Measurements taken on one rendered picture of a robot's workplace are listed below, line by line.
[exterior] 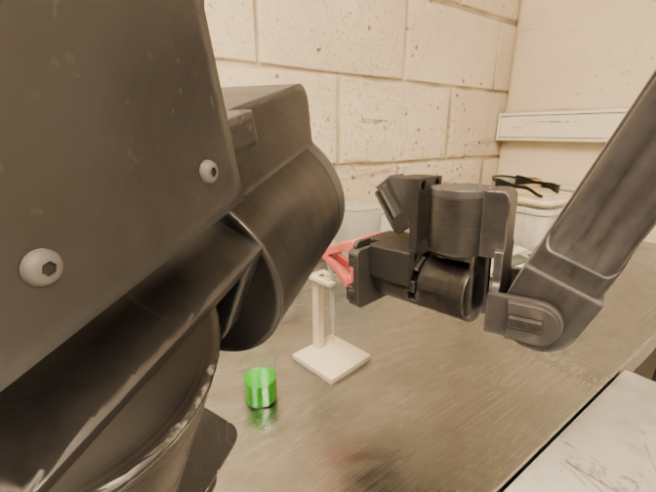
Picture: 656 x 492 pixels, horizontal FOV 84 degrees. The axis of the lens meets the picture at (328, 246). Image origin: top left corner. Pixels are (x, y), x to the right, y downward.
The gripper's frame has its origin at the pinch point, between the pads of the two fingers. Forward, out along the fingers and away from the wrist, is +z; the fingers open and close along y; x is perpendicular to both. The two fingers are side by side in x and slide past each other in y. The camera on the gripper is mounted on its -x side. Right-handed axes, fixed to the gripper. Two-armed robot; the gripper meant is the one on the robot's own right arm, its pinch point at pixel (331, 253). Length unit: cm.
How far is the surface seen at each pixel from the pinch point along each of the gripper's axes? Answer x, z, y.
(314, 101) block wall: -24, 38, -32
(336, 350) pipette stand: 15.3, 0.6, -1.0
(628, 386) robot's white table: 17.4, -30.2, -23.3
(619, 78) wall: -29, -9, -112
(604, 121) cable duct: -17, -8, -107
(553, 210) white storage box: 5, -6, -75
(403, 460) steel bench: 16.7, -16.6, 6.9
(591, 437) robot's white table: 17.3, -28.9, -9.9
